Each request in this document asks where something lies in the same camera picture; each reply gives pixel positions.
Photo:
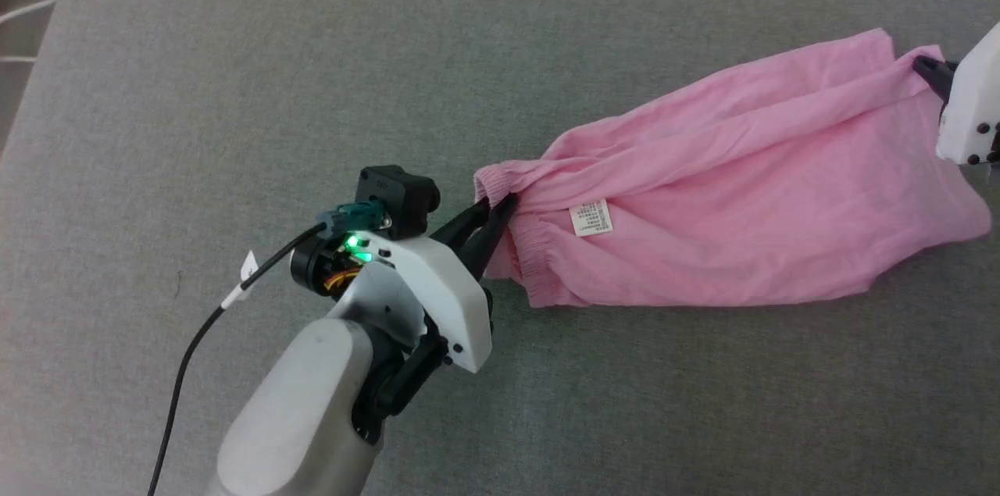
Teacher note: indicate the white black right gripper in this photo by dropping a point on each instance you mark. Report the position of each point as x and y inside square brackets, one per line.
[973, 98]

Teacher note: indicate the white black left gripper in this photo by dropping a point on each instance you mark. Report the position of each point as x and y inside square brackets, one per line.
[437, 293]

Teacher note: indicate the pink garment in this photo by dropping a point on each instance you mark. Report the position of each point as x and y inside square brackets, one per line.
[742, 199]

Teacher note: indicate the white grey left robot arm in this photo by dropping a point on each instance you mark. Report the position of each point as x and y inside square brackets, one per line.
[305, 402]

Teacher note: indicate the grey fabric sofa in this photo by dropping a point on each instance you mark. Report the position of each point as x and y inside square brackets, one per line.
[234, 90]

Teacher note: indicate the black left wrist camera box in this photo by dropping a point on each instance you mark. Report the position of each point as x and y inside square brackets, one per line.
[394, 199]

